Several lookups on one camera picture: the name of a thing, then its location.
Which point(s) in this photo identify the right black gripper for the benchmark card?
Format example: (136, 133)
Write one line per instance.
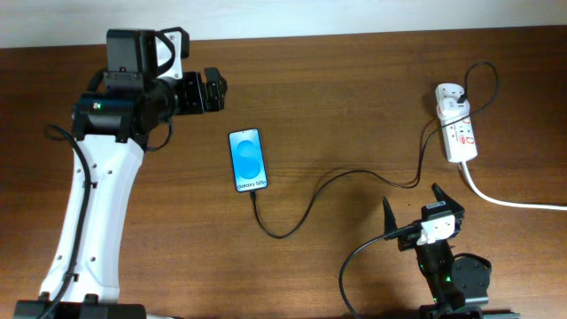
(410, 237)

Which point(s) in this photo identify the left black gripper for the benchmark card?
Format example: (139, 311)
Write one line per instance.
(196, 101)

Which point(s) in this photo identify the blue screen smartphone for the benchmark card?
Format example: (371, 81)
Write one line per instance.
(248, 163)

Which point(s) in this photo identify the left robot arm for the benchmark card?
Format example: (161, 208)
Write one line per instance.
(142, 86)

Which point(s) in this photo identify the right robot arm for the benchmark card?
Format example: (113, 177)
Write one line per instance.
(458, 282)

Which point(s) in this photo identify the white USB charger plug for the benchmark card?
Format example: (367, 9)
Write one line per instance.
(448, 108)

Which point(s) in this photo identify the white power strip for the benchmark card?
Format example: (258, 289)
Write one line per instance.
(459, 140)

